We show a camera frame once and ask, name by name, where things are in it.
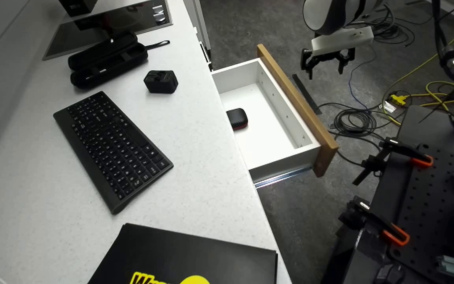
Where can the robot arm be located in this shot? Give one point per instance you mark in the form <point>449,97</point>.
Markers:
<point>329,15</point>

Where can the black and orange clamp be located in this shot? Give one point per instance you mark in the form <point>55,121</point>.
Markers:
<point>376,223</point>
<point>404,152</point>

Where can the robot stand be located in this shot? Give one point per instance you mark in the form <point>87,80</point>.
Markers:
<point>420,197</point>

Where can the black keyboard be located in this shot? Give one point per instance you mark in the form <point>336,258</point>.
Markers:
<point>110,148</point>

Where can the black box with yellow print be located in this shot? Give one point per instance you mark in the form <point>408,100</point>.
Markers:
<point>179,256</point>

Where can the open black zip case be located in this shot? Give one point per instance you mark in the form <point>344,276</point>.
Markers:
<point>106,61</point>

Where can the small black and red case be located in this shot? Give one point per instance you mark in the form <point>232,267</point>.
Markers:
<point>237,118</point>

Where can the white drawer with wooden front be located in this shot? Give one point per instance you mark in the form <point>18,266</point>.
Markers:
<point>274,118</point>

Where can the black cube gadget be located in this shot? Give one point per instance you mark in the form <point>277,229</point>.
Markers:
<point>160,81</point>

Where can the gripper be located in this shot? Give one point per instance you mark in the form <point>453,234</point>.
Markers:
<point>331,54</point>

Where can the flat dark screen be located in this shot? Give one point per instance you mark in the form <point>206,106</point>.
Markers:
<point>105,27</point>

